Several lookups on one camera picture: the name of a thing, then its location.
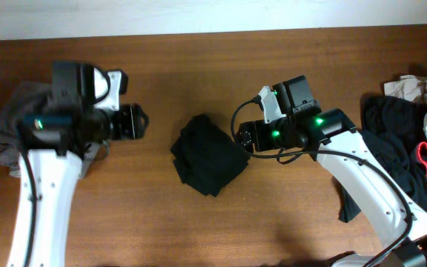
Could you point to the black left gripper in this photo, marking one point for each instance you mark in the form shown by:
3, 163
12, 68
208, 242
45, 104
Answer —
127, 122

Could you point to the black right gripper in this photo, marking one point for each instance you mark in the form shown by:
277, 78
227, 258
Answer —
262, 142

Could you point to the black logo t-shirt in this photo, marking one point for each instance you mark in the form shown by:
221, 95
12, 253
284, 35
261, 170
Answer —
206, 158

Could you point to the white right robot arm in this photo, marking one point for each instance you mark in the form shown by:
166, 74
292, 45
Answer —
294, 124

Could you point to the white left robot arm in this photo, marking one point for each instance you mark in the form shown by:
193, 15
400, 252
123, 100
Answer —
47, 186

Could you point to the grey folded shirt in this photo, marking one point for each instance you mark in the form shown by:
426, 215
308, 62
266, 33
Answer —
6, 122

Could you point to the dark teal black garment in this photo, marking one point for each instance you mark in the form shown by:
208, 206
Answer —
392, 128

